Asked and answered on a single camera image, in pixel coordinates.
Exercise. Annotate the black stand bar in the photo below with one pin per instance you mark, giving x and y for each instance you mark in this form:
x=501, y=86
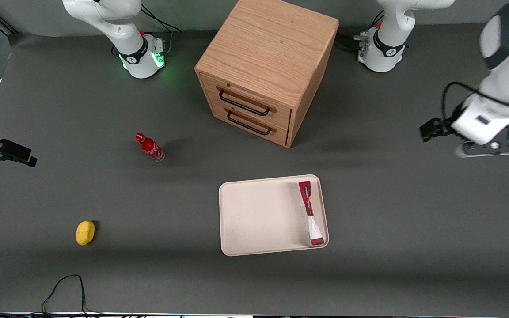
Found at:
x=0, y=22

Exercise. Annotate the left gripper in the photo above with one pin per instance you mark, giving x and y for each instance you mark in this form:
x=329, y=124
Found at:
x=443, y=125

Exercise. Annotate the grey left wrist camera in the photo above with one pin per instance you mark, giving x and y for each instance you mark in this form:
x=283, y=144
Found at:
x=493, y=148

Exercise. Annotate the red cookie box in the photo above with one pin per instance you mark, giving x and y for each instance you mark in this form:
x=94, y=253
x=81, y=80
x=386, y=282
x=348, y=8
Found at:
x=311, y=216

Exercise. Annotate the red soda bottle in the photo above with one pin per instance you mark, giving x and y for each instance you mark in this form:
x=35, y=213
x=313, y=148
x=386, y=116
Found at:
x=150, y=147

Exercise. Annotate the wooden lower drawer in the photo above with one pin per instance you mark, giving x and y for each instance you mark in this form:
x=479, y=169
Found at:
x=276, y=137

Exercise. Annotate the yellow lemon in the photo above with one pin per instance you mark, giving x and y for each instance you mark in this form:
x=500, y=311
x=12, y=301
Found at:
x=85, y=232

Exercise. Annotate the beige plastic tray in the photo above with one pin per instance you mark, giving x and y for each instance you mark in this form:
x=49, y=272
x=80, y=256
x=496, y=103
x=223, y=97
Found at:
x=263, y=216

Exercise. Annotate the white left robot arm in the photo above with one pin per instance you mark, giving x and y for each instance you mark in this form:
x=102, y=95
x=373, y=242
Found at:
x=387, y=49

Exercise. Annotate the wooden drawer cabinet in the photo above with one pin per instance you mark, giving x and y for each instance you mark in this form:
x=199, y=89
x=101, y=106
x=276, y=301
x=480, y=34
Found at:
x=268, y=44

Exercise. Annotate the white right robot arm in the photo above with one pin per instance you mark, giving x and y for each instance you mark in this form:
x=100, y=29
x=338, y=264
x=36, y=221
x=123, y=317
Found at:
x=136, y=52

